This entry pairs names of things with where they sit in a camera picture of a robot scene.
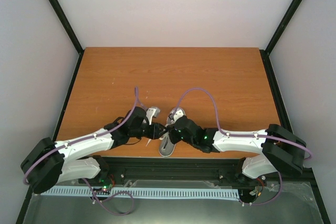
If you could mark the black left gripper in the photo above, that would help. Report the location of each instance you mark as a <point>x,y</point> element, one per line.
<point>155,132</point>

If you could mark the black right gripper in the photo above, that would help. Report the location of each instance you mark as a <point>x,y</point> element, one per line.
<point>174,138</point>

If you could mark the white shoelace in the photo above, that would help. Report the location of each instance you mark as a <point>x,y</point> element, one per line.
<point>149,140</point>

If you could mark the grey canvas sneaker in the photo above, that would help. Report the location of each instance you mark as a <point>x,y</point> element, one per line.
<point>166,147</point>

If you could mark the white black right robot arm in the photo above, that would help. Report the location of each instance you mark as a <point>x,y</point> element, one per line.
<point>216,141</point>

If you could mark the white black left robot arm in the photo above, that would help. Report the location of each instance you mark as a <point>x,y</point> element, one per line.
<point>52,162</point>

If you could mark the small lit circuit board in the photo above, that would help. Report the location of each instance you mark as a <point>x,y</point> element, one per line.
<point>107,184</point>

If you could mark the clear plastic sheet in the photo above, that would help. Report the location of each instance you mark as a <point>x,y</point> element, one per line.
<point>301,190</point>

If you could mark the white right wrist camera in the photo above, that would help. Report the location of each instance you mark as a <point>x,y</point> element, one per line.
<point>175,114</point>

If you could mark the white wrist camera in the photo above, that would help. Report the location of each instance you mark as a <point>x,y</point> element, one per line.
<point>152,113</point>
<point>175,114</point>

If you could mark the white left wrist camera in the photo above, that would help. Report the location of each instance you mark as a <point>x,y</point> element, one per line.
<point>152,113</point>

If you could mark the black front frame rail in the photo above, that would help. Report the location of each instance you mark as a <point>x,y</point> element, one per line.
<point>223,172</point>

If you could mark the light blue slotted cable duct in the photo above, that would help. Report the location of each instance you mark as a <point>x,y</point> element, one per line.
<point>145,193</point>

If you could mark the black right table rail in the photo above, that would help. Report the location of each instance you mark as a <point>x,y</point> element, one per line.
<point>278,90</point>

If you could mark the black table rail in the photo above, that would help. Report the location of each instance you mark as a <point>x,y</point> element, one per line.
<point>278,90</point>
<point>71,85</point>

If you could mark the black left table rail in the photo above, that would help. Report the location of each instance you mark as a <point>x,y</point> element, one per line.
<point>71,85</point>

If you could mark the black left rear frame post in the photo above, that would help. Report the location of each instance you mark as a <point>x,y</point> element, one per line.
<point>66,25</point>

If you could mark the black frame post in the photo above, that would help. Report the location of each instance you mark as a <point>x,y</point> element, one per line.
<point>66,25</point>
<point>291,10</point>

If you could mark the black right rear frame post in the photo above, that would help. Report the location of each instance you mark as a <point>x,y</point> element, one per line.
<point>291,10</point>

